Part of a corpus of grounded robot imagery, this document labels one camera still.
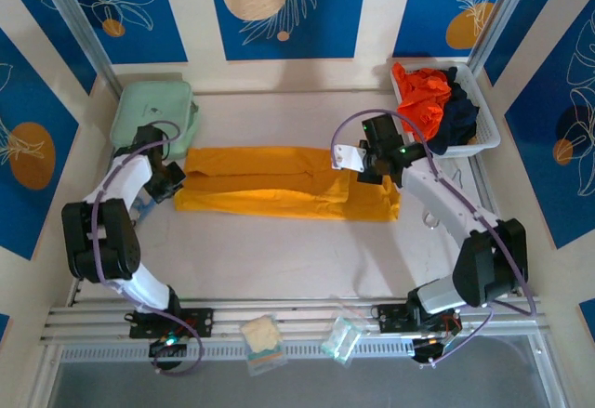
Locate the yellow t-shirt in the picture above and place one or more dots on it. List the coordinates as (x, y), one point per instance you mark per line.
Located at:
(279, 203)

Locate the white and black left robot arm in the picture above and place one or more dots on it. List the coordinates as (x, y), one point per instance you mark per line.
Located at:
(121, 180)

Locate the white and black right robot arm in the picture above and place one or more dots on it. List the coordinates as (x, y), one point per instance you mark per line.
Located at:
(446, 199)

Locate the light blue stethoscope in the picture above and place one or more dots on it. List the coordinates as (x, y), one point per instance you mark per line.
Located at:
(146, 208)

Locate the mint green zip case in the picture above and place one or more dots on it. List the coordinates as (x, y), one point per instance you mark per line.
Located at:
(149, 101)

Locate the orange t-shirt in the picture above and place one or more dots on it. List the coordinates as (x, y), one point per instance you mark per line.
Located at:
(420, 106)

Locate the navy blue t-shirt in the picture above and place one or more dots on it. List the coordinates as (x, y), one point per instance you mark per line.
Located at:
(460, 120)

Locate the white plastic basket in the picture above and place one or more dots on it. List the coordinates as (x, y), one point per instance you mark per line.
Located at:
(488, 124)

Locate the black electronics module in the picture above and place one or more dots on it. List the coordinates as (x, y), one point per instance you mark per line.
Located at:
(167, 347)
(430, 352)

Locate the plastic bag with green content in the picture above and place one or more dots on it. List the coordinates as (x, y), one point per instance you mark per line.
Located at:
(341, 339)

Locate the plastic bag with cream content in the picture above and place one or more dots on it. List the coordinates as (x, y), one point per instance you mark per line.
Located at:
(260, 331)

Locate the translucent grey front panel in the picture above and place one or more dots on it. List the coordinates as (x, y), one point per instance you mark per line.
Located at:
(348, 387)

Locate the aluminium corner post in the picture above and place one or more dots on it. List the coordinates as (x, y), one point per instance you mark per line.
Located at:
(79, 27)
(501, 13)

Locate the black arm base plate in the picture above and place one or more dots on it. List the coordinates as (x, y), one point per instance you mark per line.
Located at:
(390, 317)
(204, 322)

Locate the aluminium front frame rail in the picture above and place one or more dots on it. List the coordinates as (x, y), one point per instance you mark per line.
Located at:
(302, 310)

